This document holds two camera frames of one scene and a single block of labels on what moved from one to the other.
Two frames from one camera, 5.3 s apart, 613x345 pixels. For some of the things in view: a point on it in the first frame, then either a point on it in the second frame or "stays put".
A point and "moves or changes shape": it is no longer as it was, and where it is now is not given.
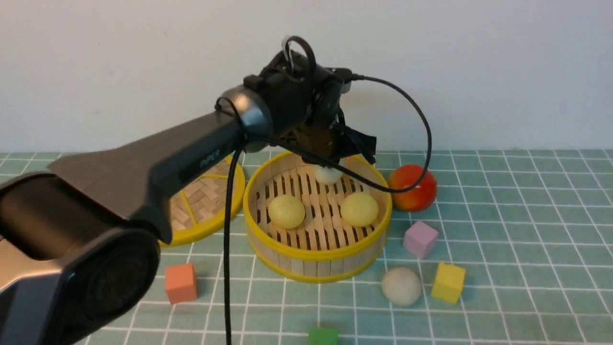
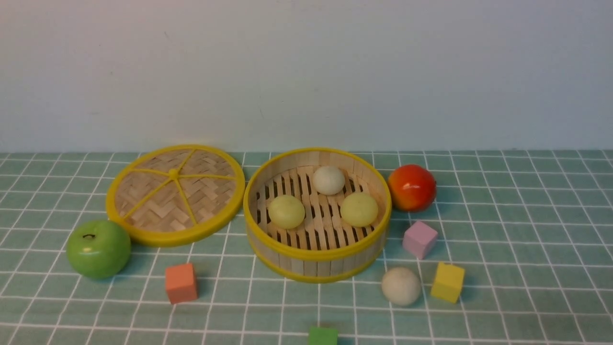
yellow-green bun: [286, 212] stays put
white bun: [401, 286] stays put
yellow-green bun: [359, 209] stays put
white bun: [327, 175] moves or changes shape
